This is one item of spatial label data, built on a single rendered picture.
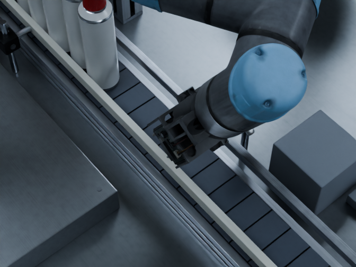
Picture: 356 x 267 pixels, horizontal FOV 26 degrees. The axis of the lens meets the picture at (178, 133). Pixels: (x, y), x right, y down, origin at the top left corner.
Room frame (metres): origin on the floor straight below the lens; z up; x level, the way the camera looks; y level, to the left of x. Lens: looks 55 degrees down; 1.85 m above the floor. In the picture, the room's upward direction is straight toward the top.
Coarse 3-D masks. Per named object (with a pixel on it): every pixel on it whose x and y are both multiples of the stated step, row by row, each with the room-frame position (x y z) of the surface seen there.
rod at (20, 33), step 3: (27, 27) 0.88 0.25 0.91; (21, 30) 0.87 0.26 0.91; (24, 30) 0.87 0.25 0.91; (27, 30) 0.87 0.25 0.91; (30, 30) 0.87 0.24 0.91; (18, 33) 0.86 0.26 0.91; (21, 33) 0.87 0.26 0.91; (24, 33) 0.87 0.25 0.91; (27, 33) 0.87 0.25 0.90; (18, 36) 0.86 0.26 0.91; (21, 36) 0.86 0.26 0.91
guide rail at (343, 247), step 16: (128, 48) 0.79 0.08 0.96; (144, 64) 0.76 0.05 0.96; (160, 80) 0.73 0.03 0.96; (240, 144) 0.61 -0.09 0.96; (256, 160) 0.58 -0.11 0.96; (272, 176) 0.56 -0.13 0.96; (288, 192) 0.53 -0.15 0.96; (304, 208) 0.51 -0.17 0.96; (320, 224) 0.48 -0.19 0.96; (336, 240) 0.46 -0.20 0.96; (352, 256) 0.44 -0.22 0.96
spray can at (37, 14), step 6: (30, 0) 0.89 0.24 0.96; (36, 0) 0.89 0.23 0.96; (30, 6) 0.89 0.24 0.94; (36, 6) 0.89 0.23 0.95; (42, 6) 0.89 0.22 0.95; (30, 12) 0.90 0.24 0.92; (36, 12) 0.89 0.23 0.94; (42, 12) 0.89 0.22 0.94; (36, 18) 0.89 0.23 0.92; (42, 18) 0.89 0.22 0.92; (42, 24) 0.89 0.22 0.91
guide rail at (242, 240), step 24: (0, 0) 0.95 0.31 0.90; (24, 24) 0.90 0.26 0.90; (48, 48) 0.84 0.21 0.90; (72, 72) 0.79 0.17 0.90; (96, 96) 0.74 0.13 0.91; (120, 120) 0.69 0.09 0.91; (144, 144) 0.65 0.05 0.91; (168, 168) 0.60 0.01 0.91; (192, 192) 0.56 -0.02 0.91; (216, 216) 0.52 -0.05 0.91; (240, 240) 0.48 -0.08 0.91; (264, 264) 0.45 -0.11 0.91
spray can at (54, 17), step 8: (48, 0) 0.85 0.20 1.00; (56, 0) 0.85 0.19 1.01; (48, 8) 0.85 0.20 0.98; (56, 8) 0.85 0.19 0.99; (48, 16) 0.85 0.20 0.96; (56, 16) 0.85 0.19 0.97; (48, 24) 0.85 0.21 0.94; (56, 24) 0.85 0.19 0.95; (64, 24) 0.85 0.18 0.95; (48, 32) 0.86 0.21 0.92; (56, 32) 0.85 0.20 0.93; (64, 32) 0.85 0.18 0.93; (56, 40) 0.85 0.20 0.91; (64, 40) 0.85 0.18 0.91; (64, 48) 0.85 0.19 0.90
